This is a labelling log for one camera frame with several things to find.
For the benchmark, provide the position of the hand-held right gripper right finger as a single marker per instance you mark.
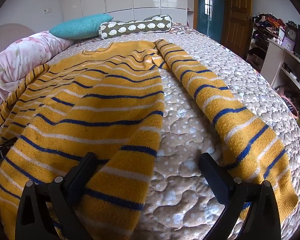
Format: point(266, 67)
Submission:
point(212, 177)

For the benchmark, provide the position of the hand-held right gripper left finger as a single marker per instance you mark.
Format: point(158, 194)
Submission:
point(83, 174)

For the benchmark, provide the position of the yellow striped knit sweater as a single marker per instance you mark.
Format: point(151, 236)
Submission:
point(102, 92)

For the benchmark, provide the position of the pile of colourful clothes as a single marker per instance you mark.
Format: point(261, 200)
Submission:
point(267, 20)

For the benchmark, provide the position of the beige quilted bedspread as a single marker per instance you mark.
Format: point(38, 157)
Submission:
point(185, 130)

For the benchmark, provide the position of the pink floral duvet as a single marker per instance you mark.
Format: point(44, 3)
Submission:
point(15, 55)

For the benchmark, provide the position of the pink hoop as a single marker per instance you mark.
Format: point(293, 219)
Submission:
point(291, 105)

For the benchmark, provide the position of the pale padded headboard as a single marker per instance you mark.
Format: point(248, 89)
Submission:
point(5, 31)

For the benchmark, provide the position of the white shelf unit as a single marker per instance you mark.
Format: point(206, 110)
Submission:
point(275, 60)

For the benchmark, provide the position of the teal pillow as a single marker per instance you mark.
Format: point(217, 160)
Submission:
point(80, 26)

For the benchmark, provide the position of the diamond patterned fleece blanket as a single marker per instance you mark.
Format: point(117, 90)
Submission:
point(186, 28)

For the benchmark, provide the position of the purple table clock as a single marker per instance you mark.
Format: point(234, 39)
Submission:
point(288, 44)

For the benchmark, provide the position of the olive patterned bolster pillow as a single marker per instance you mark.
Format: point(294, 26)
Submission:
point(135, 27)

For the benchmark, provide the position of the brown wooden door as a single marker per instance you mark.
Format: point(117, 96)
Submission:
point(236, 17)

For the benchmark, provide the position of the brown mantel clock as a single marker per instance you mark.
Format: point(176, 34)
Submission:
point(292, 33)

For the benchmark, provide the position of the teal glass door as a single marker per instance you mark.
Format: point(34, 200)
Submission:
point(210, 10)

